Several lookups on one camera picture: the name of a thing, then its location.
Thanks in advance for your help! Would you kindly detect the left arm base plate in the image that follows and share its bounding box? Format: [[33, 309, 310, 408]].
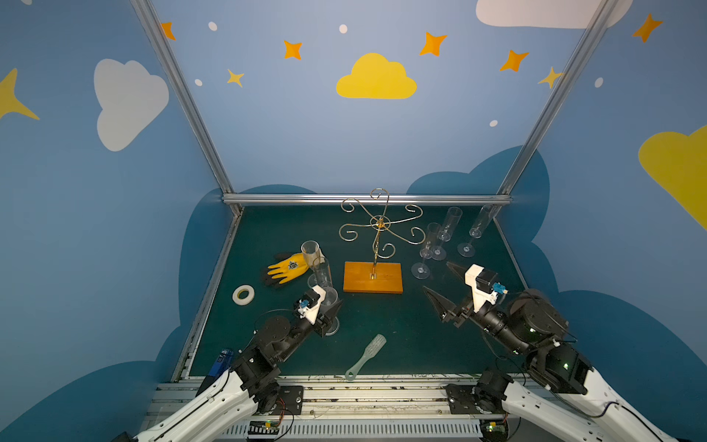
[[270, 386, 304, 415]]

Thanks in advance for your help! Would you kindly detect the back horizontal aluminium bar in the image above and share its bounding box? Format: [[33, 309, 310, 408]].
[[222, 193, 512, 206]]

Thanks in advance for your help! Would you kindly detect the orange wooden rack base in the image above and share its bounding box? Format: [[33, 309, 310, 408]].
[[344, 262, 403, 295]]

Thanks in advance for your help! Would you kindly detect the blue tool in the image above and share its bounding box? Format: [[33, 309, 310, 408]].
[[196, 349, 234, 396]]

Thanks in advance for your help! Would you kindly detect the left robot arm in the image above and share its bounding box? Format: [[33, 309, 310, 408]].
[[114, 301, 342, 441]]

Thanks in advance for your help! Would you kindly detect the left aluminium post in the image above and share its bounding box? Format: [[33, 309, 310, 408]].
[[130, 0, 233, 198]]

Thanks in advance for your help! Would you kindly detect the yellow work glove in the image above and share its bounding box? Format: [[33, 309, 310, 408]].
[[261, 252, 309, 288]]

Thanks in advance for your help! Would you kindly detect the clear glass top back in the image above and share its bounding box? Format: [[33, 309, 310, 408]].
[[321, 287, 340, 337]]

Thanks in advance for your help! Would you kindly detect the white tape roll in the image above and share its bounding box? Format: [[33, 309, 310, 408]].
[[232, 285, 255, 307]]

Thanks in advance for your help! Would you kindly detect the right aluminium post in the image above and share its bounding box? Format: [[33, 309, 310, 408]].
[[497, 0, 620, 200]]

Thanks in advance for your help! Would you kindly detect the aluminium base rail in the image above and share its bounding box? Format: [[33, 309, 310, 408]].
[[134, 375, 614, 442]]

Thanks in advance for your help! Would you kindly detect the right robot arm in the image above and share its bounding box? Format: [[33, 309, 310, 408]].
[[423, 263, 672, 441]]

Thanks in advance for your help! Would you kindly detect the clear glass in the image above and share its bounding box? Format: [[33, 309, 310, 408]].
[[412, 222, 441, 280], [321, 287, 340, 337], [312, 257, 333, 288], [432, 206, 463, 261], [458, 204, 500, 258], [300, 239, 324, 288]]

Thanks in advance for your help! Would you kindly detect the gold wire glass rack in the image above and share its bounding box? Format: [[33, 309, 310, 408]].
[[338, 187, 425, 264]]

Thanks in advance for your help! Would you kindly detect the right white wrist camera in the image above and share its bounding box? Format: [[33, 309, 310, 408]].
[[464, 264, 508, 313]]

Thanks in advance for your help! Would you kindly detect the aluminium post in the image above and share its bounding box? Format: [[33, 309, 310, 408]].
[[130, 0, 233, 198], [497, 0, 620, 200]]

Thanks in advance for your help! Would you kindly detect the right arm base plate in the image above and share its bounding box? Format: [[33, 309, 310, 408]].
[[445, 384, 497, 414]]

